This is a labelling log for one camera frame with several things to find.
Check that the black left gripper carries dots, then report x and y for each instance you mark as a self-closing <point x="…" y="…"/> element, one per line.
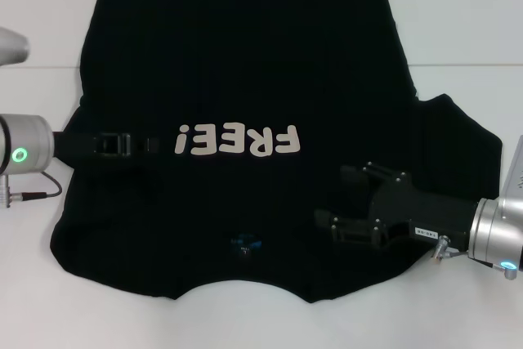
<point x="73" y="144"/>

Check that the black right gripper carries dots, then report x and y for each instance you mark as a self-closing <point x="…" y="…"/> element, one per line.
<point x="429" y="210"/>

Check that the black shirt with FREE print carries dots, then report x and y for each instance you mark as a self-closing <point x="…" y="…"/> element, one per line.
<point x="245" y="59"/>

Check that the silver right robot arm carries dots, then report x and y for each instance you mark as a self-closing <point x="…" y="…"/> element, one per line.
<point x="494" y="234"/>

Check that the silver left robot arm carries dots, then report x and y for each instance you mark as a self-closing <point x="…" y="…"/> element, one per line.
<point x="28" y="144"/>

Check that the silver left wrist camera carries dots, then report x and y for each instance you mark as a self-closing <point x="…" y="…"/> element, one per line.
<point x="12" y="46"/>

